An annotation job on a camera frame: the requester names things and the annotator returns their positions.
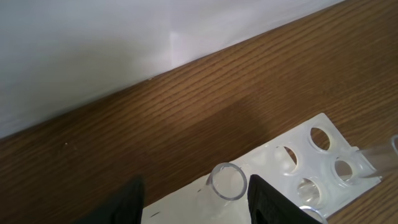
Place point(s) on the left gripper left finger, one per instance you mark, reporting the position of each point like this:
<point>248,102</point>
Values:
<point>124,205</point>

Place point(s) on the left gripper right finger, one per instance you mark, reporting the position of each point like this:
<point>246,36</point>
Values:
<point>270,208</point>

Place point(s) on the clear test tube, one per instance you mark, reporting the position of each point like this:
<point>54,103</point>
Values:
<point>379,158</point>
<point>227,182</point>

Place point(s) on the white test tube rack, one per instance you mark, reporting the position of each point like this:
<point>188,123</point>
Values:
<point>314,163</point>

